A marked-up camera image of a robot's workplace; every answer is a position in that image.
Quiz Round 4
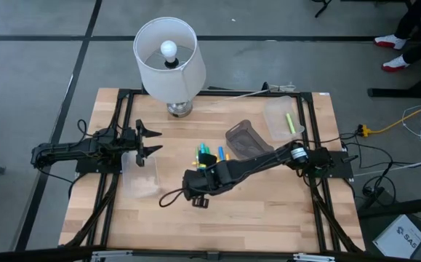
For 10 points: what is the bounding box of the thin white cable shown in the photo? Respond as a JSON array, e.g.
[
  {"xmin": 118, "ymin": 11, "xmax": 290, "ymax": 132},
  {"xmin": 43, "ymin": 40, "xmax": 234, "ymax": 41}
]
[{"xmin": 401, "ymin": 104, "xmax": 421, "ymax": 138}]

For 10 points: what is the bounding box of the white printed box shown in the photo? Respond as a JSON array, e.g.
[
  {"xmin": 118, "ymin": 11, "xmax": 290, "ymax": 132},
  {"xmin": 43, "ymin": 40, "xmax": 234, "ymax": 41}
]
[{"xmin": 372, "ymin": 213, "xmax": 421, "ymax": 260}]

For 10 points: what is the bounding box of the yellow extension cable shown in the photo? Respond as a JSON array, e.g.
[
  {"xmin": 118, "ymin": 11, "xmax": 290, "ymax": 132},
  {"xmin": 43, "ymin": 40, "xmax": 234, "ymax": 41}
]
[{"xmin": 358, "ymin": 96, "xmax": 421, "ymax": 143}]

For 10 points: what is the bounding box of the white floor cable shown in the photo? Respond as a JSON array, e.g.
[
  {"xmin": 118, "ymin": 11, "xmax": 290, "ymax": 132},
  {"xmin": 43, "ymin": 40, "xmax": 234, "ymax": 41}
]
[{"xmin": 353, "ymin": 156, "xmax": 421, "ymax": 178}]

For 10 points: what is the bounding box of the black table leg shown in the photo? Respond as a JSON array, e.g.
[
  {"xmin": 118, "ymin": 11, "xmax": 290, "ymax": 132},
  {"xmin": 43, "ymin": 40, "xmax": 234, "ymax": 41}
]
[{"xmin": 357, "ymin": 196, "xmax": 421, "ymax": 220}]

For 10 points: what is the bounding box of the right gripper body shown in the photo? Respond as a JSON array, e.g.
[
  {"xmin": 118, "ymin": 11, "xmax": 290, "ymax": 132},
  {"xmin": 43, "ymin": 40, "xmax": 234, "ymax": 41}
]
[{"xmin": 182, "ymin": 162, "xmax": 235, "ymax": 200}]

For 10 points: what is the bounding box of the black power adapter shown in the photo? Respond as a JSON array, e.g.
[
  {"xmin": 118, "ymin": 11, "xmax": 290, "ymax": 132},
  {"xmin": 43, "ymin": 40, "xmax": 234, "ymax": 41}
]
[{"xmin": 361, "ymin": 186, "xmax": 388, "ymax": 208}]

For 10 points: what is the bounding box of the clear plastic bin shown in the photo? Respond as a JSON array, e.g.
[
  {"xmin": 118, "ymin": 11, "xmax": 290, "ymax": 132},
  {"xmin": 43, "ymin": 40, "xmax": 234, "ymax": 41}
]
[
  {"xmin": 262, "ymin": 95, "xmax": 306, "ymax": 143},
  {"xmin": 120, "ymin": 150, "xmax": 161, "ymax": 199}
]

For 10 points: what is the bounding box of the silver metal bracket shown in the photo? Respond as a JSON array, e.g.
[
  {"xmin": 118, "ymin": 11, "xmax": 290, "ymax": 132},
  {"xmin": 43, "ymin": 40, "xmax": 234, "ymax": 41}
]
[
  {"xmin": 292, "ymin": 253, "xmax": 337, "ymax": 262},
  {"xmin": 90, "ymin": 250, "xmax": 135, "ymax": 262}
]

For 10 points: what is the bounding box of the black table base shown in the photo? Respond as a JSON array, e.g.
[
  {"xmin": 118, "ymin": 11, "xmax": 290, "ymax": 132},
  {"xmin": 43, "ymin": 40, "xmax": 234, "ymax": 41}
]
[{"xmin": 367, "ymin": 67, "xmax": 421, "ymax": 99}]

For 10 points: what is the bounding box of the black stand leg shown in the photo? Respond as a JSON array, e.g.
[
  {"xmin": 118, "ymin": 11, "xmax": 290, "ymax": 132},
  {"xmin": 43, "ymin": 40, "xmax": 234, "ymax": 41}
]
[{"xmin": 311, "ymin": 0, "xmax": 334, "ymax": 19}]

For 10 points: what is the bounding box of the clear lamp cable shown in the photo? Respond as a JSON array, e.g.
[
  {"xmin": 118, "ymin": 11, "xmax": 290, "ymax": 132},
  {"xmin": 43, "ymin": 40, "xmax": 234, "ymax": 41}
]
[{"xmin": 231, "ymin": 83, "xmax": 297, "ymax": 100}]

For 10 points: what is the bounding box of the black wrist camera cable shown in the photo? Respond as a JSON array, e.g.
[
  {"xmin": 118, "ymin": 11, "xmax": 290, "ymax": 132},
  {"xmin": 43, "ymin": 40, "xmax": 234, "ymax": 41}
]
[
  {"xmin": 76, "ymin": 118, "xmax": 100, "ymax": 138},
  {"xmin": 159, "ymin": 187, "xmax": 191, "ymax": 209}
]

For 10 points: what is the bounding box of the person's foot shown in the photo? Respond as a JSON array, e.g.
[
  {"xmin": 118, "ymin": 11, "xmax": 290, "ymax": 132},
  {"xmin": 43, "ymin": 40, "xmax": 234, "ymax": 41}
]
[
  {"xmin": 373, "ymin": 33, "xmax": 407, "ymax": 50},
  {"xmin": 380, "ymin": 54, "xmax": 411, "ymax": 73}
]

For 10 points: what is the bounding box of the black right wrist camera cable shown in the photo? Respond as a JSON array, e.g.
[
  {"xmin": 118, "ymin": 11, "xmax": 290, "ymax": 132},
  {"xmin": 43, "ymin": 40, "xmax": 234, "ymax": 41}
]
[{"xmin": 159, "ymin": 187, "xmax": 191, "ymax": 209}]

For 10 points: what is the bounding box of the black aluminium frame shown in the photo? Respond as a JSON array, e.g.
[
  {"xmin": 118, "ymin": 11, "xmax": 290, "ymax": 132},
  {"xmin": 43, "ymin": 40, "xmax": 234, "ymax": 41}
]
[{"xmin": 0, "ymin": 87, "xmax": 421, "ymax": 262}]

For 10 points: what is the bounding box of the black left wrist camera cable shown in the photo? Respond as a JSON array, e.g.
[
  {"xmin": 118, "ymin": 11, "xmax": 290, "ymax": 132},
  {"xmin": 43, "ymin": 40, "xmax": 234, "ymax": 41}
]
[{"xmin": 76, "ymin": 118, "xmax": 100, "ymax": 138}]

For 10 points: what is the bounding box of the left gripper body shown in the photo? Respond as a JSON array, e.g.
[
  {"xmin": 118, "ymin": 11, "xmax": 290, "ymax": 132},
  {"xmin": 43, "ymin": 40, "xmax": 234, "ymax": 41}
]
[{"xmin": 119, "ymin": 125, "xmax": 140, "ymax": 161}]

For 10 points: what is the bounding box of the white shade silver table lamp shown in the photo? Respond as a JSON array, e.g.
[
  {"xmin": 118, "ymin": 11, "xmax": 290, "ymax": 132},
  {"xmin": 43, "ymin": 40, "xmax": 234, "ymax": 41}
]
[{"xmin": 132, "ymin": 16, "xmax": 208, "ymax": 119}]

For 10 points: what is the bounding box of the light green highlighter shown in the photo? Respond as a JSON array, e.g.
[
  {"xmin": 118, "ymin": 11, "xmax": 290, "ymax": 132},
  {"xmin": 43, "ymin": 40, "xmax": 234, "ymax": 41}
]
[{"xmin": 285, "ymin": 112, "xmax": 297, "ymax": 135}]

